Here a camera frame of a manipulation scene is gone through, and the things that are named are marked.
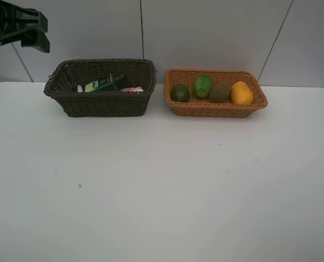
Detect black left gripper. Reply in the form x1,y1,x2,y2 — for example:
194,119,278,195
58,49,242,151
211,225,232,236
0,1,50,53

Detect dark green pump bottle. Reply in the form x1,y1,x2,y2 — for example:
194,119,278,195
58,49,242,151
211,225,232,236
82,73,125,93

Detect pink white-capped bottle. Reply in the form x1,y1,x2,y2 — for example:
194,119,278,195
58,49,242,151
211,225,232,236
120,87,144,93

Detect dark green lime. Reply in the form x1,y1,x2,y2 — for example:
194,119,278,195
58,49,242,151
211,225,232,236
170,84,190,103

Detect brown kiwi fruit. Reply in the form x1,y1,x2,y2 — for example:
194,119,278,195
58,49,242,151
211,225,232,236
209,83,232,103

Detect yellow mango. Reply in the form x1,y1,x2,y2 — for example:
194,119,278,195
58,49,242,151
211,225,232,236
231,81,254,105

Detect dark brown wicker basket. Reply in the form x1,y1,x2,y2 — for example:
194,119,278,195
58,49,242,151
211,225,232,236
44,58,156,117

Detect orange wicker basket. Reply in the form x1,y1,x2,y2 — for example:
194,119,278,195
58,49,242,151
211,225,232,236
164,69,268,118

